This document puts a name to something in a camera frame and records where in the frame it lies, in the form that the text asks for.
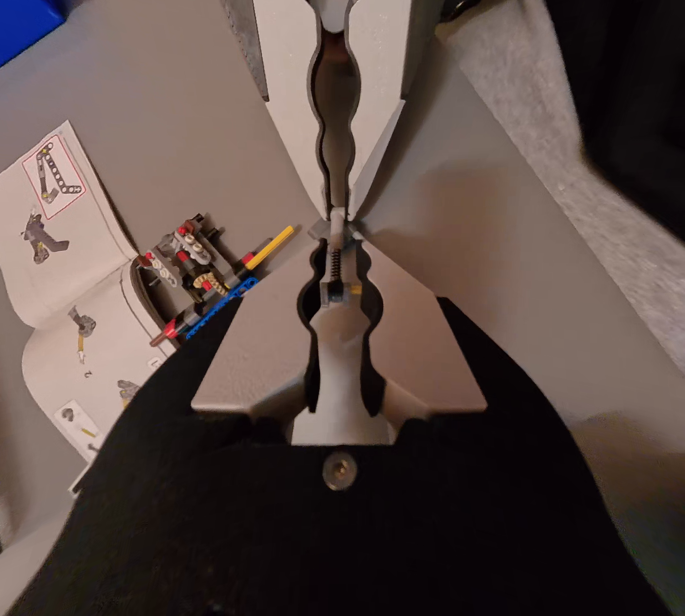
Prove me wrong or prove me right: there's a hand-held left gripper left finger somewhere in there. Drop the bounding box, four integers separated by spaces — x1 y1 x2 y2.
191 242 328 416

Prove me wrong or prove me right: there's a partly built lego vehicle frame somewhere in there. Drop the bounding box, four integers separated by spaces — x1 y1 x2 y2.
131 211 296 348

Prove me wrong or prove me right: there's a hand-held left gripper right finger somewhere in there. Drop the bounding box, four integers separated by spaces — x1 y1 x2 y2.
350 242 488 421

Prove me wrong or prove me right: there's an open lego instruction booklet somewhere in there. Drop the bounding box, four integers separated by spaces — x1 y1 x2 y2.
0 120 180 496

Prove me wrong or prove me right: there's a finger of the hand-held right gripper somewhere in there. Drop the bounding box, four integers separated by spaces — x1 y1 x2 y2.
249 0 334 216
345 0 417 225

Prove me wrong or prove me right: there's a person's black clothing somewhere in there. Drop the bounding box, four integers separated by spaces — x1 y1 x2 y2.
455 0 685 234

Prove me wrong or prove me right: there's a grey lego shock absorber piece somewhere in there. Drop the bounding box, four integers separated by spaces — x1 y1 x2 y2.
309 206 366 310

